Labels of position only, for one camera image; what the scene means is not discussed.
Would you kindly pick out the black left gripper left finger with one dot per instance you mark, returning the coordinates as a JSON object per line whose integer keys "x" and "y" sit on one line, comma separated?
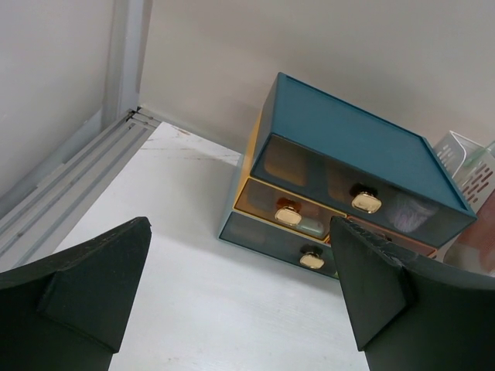
{"x": 70, "y": 310}

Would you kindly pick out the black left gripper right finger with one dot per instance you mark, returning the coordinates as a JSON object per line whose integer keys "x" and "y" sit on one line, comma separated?
{"x": 410, "y": 312}

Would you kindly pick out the clear mesh document pouch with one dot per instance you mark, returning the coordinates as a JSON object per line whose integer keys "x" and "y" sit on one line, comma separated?
{"x": 473, "y": 249}

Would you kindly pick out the teal desktop drawer cabinet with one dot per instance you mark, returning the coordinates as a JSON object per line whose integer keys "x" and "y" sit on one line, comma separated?
{"x": 314, "y": 155}

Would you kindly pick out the white perforated file organizer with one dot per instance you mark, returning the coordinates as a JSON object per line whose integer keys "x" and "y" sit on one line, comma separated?
{"x": 470, "y": 165}

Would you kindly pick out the aluminium frame rail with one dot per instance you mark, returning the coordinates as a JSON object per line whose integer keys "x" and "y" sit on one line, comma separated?
{"x": 41, "y": 210}

